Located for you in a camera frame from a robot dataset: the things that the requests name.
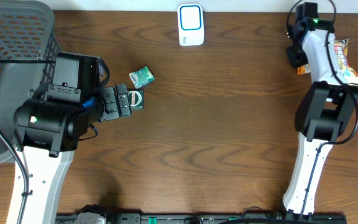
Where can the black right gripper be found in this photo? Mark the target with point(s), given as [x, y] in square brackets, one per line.
[293, 60]

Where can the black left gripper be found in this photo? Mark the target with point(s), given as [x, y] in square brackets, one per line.
[111, 97]

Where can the orange Kleenex tissue pack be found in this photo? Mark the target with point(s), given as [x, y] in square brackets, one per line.
[304, 69]

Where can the dark green round-label pack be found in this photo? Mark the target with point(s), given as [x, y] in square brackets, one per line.
[136, 99]

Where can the blue Kleenex tissue pack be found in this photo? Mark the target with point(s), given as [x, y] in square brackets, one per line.
[141, 77]

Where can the large yellow wipes pack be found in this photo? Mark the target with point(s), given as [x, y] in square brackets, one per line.
[341, 49]

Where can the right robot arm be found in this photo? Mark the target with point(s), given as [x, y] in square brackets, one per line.
[328, 113]

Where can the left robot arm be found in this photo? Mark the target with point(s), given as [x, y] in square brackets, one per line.
[49, 126]

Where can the white barcode scanner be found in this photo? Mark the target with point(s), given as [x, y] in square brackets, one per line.
[190, 24]

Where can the grey plastic basket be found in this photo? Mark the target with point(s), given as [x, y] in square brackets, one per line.
[28, 47]

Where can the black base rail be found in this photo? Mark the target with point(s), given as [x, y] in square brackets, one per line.
[92, 214]

